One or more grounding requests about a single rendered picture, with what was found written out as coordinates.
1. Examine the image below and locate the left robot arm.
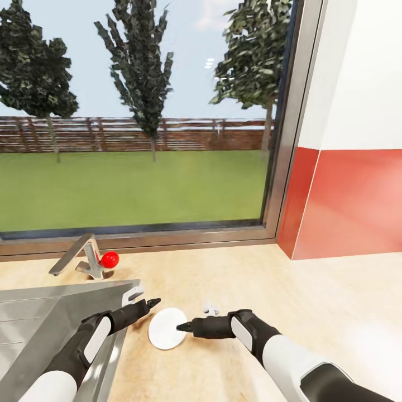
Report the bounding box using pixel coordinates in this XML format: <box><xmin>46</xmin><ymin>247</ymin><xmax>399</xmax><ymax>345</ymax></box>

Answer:
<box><xmin>19</xmin><ymin>285</ymin><xmax>161</xmax><ymax>402</ymax></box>

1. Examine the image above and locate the saucer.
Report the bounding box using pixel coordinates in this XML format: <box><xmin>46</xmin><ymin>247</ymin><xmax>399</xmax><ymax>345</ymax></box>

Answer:
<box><xmin>149</xmin><ymin>308</ymin><xmax>188</xmax><ymax>350</ymax></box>

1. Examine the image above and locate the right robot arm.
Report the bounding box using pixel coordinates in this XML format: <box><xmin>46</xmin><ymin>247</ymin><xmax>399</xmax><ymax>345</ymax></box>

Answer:
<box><xmin>176</xmin><ymin>302</ymin><xmax>394</xmax><ymax>402</ymax></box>

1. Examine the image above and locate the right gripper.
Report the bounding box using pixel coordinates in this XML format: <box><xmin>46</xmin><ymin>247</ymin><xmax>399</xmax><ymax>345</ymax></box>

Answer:
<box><xmin>176</xmin><ymin>316</ymin><xmax>223</xmax><ymax>339</ymax></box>

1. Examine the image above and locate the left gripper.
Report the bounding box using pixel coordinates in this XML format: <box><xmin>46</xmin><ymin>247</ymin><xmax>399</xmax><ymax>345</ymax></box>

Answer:
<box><xmin>120</xmin><ymin>298</ymin><xmax>161</xmax><ymax>329</ymax></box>

